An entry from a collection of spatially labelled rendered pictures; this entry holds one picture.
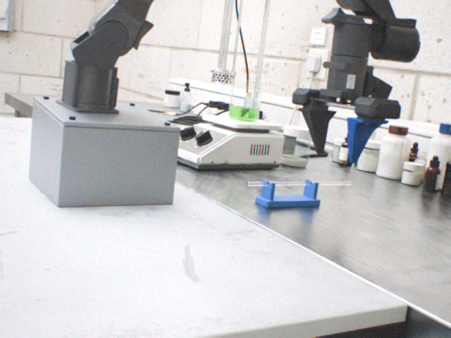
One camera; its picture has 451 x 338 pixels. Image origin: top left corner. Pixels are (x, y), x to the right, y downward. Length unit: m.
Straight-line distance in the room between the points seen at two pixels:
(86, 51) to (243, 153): 0.44
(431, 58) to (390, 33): 0.54
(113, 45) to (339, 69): 0.33
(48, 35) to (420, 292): 3.07
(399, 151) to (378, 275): 0.65
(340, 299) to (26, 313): 0.27
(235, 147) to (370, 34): 0.34
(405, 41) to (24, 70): 2.76
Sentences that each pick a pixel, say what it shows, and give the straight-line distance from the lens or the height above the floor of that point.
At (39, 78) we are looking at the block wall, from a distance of 3.51.
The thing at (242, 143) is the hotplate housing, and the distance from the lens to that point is 1.12.
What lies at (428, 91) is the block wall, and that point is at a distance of 1.47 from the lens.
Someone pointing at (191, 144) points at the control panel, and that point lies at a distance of 1.12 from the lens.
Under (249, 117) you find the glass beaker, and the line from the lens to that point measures 1.15.
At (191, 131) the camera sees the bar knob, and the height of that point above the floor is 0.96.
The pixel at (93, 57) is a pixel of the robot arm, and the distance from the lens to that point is 0.79.
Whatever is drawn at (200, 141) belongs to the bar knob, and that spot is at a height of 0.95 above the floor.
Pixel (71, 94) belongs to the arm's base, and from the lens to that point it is 0.82.
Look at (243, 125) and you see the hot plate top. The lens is 1.12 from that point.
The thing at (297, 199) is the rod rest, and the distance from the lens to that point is 0.90.
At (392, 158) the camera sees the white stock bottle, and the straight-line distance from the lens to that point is 1.27.
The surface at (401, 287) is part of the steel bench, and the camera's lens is 0.63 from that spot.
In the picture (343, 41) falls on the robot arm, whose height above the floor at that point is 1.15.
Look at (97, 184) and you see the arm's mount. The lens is 0.77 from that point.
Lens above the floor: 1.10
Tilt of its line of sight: 10 degrees down
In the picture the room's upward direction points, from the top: 7 degrees clockwise
